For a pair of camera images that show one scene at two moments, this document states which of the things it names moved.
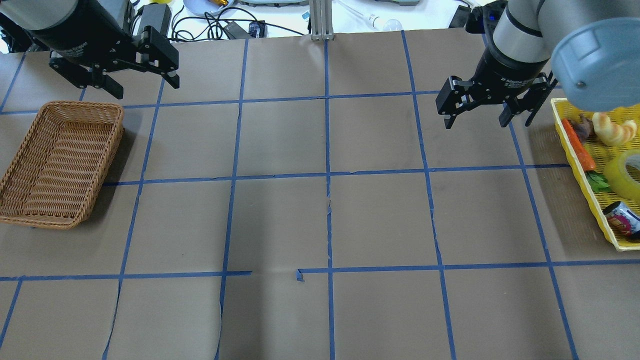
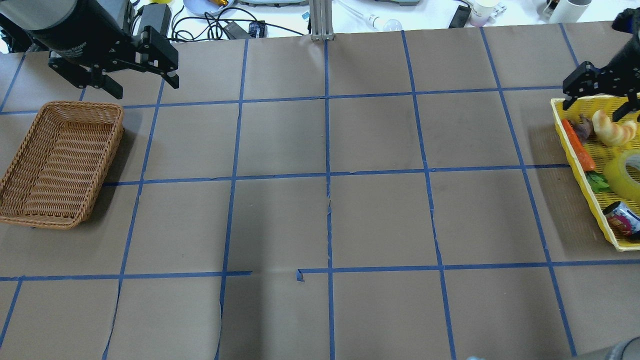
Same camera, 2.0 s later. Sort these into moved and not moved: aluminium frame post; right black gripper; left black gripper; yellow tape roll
Moved: right black gripper
Not moved: yellow tape roll; left black gripper; aluminium frame post
